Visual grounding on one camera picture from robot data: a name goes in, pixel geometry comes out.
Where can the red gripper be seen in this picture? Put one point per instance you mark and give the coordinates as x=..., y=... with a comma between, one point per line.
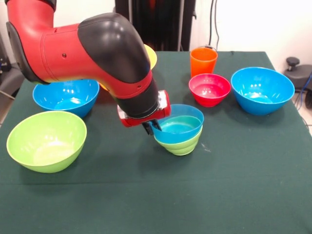
x=164, y=107

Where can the small ribbed blue bowl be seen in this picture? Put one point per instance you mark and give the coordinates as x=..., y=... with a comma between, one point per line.
x=175, y=136

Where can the small green bowl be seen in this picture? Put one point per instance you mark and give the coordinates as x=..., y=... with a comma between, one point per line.
x=180, y=147

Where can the large yellow bowl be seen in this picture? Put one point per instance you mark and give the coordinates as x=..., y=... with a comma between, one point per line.
x=150, y=57

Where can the large blue bowl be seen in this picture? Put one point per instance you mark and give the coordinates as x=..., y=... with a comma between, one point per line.
x=68, y=97
x=262, y=87

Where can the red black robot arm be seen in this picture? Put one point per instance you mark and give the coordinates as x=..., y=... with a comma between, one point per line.
x=73, y=53

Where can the dark green table cloth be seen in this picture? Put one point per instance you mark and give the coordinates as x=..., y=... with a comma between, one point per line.
x=156, y=195

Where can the small pink bowl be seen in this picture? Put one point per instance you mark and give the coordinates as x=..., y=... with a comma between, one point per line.
x=209, y=90

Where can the orange cup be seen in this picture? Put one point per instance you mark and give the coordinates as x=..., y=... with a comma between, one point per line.
x=203, y=63

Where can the large green bowl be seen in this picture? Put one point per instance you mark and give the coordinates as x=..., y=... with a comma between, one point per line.
x=46, y=139

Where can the grey base leg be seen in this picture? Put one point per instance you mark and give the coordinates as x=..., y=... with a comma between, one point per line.
x=9, y=78

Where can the black chair base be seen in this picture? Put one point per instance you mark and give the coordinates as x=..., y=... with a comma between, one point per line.
x=299, y=75

